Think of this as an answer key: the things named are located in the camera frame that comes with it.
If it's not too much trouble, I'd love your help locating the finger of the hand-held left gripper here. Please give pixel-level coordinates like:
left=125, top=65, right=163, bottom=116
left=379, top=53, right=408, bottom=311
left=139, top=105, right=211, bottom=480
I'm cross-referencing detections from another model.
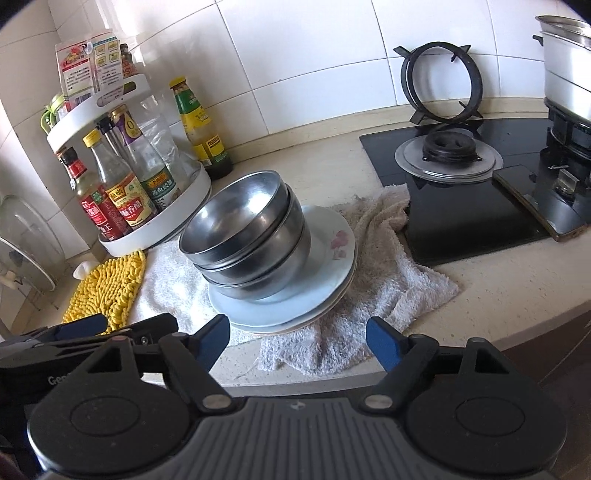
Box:
left=18, top=313, right=108, bottom=348
left=106, top=314, right=180, bottom=347

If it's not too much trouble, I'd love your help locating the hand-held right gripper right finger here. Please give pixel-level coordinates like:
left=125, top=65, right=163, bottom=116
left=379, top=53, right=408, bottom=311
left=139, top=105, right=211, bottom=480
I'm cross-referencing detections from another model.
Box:
left=362, top=316, right=515, bottom=412

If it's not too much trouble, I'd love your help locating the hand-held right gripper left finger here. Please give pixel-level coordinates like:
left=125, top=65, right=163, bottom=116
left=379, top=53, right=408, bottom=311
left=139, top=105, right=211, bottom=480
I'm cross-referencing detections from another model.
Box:
left=69, top=315, right=230, bottom=412

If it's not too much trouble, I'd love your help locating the plain white plate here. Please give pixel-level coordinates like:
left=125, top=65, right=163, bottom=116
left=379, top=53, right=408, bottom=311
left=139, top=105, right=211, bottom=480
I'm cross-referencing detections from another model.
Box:
left=231, top=258, right=358, bottom=335

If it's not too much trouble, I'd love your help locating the stainless steel bowl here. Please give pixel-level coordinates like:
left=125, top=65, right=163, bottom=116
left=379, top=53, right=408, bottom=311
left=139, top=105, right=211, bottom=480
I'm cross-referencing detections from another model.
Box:
left=179, top=171, right=293, bottom=267
left=203, top=217, right=312, bottom=303
left=193, top=182, right=305, bottom=284

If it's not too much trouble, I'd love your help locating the white floral plate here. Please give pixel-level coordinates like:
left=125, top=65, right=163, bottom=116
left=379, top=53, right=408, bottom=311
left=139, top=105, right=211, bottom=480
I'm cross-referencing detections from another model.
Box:
left=209, top=203, right=358, bottom=330

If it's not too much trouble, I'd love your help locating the yellow chenille mat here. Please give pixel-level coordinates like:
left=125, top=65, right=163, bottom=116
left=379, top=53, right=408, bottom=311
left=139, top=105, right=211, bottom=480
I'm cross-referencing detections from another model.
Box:
left=62, top=249, right=147, bottom=334

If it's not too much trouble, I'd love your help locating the white terry towel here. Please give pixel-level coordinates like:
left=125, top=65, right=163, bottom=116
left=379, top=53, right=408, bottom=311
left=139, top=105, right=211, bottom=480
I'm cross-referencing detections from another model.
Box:
left=134, top=185, right=460, bottom=377

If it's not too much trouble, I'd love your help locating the white rotating condiment rack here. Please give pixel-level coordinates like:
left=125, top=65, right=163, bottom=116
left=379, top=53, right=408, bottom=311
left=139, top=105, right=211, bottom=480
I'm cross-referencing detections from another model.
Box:
left=45, top=74, right=212, bottom=257

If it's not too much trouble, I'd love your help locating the glass pot lid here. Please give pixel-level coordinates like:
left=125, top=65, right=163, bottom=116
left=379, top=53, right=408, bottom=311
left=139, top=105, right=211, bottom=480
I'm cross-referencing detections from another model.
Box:
left=0, top=194, right=65, bottom=296

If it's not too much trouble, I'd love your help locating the red label sauce bottle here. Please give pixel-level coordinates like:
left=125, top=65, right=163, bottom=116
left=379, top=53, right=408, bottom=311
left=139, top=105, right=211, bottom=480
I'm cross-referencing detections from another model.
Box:
left=58, top=147, right=132, bottom=241

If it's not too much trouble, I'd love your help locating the yellow label vinegar bottle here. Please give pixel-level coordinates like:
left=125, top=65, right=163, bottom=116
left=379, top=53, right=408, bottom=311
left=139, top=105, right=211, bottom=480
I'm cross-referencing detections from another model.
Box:
left=83, top=129, right=158, bottom=230

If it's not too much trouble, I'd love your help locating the green label sauce bottle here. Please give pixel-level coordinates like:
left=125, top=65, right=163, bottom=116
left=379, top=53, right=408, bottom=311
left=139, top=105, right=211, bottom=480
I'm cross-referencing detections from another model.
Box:
left=108, top=105, right=178, bottom=213

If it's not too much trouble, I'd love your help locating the black glass gas cooktop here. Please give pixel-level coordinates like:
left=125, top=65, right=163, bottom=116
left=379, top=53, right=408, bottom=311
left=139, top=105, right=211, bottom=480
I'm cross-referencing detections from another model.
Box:
left=359, top=117, right=591, bottom=267

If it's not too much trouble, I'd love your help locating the brown cabinet front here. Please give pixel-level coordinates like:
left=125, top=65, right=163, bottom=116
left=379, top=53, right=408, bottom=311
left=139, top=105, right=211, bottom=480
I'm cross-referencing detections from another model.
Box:
left=501, top=318, right=591, bottom=462

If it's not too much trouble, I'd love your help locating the silver burner drip plate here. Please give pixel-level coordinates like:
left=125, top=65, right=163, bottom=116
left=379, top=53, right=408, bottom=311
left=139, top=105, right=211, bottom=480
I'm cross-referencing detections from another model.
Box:
left=396, top=136, right=504, bottom=180

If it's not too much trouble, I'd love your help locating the clear plastic bottle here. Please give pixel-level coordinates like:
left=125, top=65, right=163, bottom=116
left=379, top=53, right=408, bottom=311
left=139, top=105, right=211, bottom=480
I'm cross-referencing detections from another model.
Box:
left=139, top=85, right=201, bottom=185

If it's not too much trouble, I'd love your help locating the black cap bottle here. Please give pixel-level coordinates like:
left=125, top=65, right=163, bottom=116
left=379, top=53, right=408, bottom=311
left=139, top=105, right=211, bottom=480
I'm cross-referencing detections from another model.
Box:
left=95, top=116, right=122, bottom=162

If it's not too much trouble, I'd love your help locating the black burner head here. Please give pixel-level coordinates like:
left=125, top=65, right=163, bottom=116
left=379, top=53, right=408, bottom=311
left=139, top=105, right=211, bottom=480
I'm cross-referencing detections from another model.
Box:
left=422, top=130, right=478, bottom=162

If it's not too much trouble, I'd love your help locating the yellow cap seasoning bottle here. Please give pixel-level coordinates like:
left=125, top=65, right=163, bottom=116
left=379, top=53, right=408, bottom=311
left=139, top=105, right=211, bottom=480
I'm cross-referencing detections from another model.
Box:
left=168, top=76, right=234, bottom=181

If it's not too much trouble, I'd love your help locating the black smartphone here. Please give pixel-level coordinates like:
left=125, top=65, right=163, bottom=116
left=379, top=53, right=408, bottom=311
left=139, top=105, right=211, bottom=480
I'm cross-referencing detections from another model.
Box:
left=492, top=165, right=585, bottom=241

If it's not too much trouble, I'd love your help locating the green plastic object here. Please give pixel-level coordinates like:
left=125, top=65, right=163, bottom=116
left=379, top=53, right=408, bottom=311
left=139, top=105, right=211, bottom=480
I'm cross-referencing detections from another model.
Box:
left=41, top=95, right=65, bottom=136

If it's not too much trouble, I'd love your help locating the red white seasoning packet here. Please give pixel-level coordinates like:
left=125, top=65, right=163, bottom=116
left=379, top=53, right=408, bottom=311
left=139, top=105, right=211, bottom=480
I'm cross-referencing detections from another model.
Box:
left=55, top=41, right=100, bottom=112

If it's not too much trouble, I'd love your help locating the dark bottle red label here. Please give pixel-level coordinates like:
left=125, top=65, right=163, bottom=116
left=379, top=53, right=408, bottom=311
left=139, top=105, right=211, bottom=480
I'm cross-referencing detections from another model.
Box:
left=119, top=43, right=140, bottom=78

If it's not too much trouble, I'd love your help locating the black round pan support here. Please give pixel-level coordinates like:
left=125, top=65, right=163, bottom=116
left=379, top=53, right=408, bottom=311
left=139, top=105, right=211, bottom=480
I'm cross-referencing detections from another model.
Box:
left=393, top=41, right=485, bottom=125

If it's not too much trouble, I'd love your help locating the stainless steel pot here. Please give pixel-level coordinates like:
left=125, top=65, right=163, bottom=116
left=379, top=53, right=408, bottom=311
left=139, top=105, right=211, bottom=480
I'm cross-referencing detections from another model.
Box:
left=533, top=15, right=591, bottom=123

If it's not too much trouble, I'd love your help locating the wire lid stand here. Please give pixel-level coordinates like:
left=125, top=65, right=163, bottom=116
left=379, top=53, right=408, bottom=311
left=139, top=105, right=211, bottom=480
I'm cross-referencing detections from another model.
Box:
left=25, top=274, right=63, bottom=311

